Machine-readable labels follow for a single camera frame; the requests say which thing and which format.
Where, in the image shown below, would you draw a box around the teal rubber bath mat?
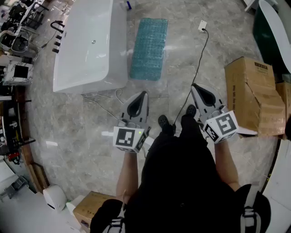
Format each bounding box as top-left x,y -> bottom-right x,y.
129,17 -> 168,81

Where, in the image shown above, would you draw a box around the person's right forearm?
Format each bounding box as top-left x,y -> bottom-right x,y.
213,137 -> 241,192

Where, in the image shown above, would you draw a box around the large torn cardboard box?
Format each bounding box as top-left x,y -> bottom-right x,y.
224,56 -> 286,137

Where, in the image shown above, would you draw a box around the white glossy platform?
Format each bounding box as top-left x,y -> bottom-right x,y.
0,186 -> 77,233

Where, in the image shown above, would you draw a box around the person's right black shoe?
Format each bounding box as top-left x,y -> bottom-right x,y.
186,104 -> 197,117

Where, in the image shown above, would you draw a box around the person's black shoe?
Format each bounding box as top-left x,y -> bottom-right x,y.
158,115 -> 171,133
186,104 -> 197,117

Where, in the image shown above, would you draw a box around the grey shoulder strap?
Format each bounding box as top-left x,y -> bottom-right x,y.
241,185 -> 262,233
106,216 -> 125,233

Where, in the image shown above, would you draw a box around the white rimmed round basin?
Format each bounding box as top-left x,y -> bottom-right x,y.
10,35 -> 30,57

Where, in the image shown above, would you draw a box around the white rounded dispenser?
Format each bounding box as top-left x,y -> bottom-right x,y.
42,184 -> 68,213

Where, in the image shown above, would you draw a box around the person's black trousers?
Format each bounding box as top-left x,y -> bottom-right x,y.
138,115 -> 228,205

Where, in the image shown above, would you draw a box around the grey metal fixture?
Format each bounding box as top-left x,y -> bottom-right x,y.
0,176 -> 28,201

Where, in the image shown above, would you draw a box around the plain cardboard box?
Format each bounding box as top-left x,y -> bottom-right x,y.
275,81 -> 291,141

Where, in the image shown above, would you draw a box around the left grey shoulder strap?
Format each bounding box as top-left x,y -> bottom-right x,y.
106,216 -> 125,233

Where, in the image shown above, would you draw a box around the white rectangular bathtub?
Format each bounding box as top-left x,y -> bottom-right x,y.
53,0 -> 128,94

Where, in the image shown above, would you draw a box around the marble pattern basin block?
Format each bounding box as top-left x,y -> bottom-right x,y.
3,62 -> 35,86

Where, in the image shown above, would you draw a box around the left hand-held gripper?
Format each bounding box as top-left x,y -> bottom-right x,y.
113,91 -> 152,153

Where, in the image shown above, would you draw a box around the brown wooden board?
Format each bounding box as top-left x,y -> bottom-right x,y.
25,161 -> 50,193

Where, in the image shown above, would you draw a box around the black power cable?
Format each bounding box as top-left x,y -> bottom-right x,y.
174,27 -> 209,126

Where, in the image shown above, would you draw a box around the thin grey cable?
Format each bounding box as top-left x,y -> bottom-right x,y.
81,88 -> 125,121

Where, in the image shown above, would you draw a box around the person's left forearm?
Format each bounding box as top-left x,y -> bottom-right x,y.
116,150 -> 139,203

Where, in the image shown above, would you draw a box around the black metal rack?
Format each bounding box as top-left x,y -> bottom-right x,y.
0,86 -> 37,160

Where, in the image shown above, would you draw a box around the person's black t-shirt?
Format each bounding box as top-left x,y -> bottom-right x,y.
90,182 -> 272,233

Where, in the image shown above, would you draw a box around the small cardboard box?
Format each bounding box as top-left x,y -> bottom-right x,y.
72,191 -> 119,228

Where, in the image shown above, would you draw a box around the thin white adapter cable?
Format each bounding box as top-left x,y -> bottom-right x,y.
194,0 -> 209,25

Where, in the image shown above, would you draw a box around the person's left black shoe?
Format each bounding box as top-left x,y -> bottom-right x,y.
158,115 -> 171,133

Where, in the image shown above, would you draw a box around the right grey shoulder strap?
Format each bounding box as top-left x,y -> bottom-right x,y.
241,185 -> 262,233

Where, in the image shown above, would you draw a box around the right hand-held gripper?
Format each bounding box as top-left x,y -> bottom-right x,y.
191,83 -> 239,144

